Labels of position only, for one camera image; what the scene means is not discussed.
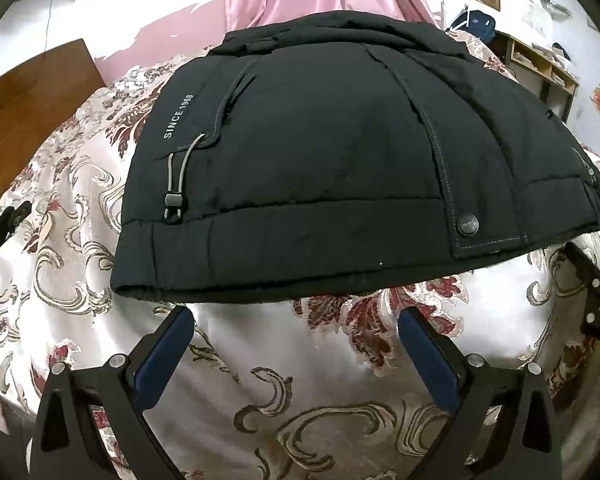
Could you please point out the wooden headboard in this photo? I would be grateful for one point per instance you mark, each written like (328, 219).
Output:
(40, 95)

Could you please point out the black object on bed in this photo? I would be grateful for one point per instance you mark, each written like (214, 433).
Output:
(5, 227)

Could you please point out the wooden shelf unit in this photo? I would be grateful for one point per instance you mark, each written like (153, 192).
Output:
(545, 70)

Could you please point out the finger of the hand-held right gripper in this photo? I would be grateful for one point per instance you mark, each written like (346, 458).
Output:
(582, 265)

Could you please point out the small wall rack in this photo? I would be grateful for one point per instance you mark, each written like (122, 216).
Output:
(552, 2)

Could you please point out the black jacket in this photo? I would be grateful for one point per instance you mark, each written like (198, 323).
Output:
(305, 160)

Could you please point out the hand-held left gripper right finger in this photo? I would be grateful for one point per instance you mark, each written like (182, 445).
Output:
(430, 360)

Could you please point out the dark cap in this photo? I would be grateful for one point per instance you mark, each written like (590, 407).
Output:
(561, 51)

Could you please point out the dark blue backpack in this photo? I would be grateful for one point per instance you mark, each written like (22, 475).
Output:
(472, 25)

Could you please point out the floral satin bed cover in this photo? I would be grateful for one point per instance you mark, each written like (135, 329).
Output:
(280, 410)

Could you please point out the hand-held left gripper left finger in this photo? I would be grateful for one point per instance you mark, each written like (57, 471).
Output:
(162, 360)

